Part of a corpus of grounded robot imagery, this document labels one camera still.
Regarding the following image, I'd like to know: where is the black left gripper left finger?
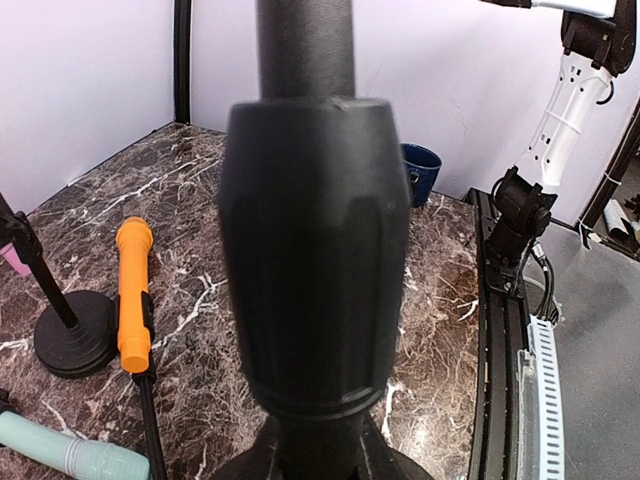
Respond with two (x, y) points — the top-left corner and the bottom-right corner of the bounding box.
(212, 430), (280, 480)

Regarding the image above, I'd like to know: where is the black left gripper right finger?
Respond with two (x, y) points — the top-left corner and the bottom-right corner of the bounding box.
(357, 424), (433, 480)

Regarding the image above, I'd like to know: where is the orange toy microphone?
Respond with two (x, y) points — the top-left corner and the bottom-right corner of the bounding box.
(116, 217), (153, 374)

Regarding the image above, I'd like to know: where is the black stand for beige microphone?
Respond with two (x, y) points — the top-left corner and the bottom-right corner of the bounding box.
(218, 1), (410, 479)

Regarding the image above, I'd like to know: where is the black stand with orange microphone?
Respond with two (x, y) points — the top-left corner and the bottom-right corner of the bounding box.
(132, 351), (168, 480)

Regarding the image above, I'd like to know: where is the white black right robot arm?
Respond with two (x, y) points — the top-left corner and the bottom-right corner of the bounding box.
(487, 1), (637, 269)

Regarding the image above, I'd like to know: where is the mint green toy microphone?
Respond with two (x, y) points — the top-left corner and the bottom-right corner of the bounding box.
(1, 410), (151, 480)

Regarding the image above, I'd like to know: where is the black stand with pink microphone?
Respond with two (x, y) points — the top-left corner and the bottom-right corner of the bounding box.
(1, 200), (118, 379)

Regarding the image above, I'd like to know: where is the pink toy microphone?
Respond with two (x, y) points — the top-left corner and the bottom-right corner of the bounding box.
(0, 243), (31, 276)

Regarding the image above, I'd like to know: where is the dark blue mug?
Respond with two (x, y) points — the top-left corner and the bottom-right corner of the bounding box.
(401, 143), (442, 208)

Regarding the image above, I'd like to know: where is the white slotted cable duct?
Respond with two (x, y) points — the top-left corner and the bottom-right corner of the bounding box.
(516, 316), (565, 480)

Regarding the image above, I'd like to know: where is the black aluminium rail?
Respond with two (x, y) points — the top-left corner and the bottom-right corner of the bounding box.
(465, 188), (528, 479)

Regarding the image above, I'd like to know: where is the black right corner post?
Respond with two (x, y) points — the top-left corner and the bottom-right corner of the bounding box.
(578, 102), (639, 237)

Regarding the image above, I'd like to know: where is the black corner post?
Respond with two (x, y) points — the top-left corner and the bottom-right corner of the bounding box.
(578, 102), (639, 237)
(173, 0), (192, 124)

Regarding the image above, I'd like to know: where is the black left corner post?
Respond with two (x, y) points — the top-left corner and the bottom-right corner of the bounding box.
(173, 0), (192, 124)

